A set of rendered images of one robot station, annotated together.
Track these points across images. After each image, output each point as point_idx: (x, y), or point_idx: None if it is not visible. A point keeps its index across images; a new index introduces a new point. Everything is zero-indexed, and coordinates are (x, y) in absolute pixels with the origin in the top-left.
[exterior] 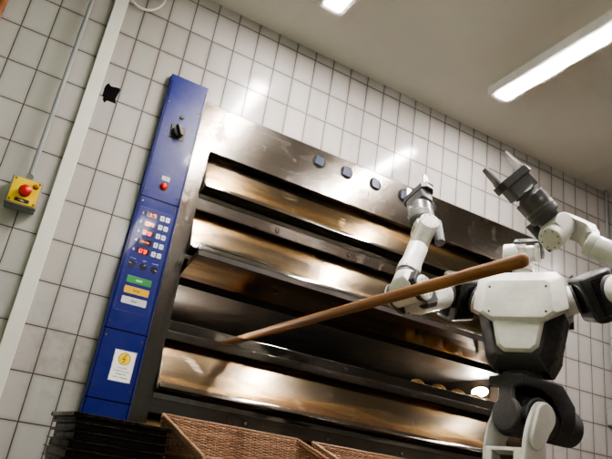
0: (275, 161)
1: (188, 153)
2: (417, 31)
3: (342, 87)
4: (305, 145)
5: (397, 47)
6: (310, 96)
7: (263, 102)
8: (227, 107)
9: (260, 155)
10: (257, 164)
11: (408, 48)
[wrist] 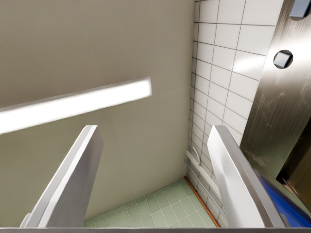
0: (284, 119)
1: (276, 204)
2: (123, 12)
3: (206, 30)
4: (262, 76)
5: (150, 10)
6: (218, 65)
7: (229, 111)
8: (238, 143)
9: (277, 133)
10: (288, 141)
11: (144, 1)
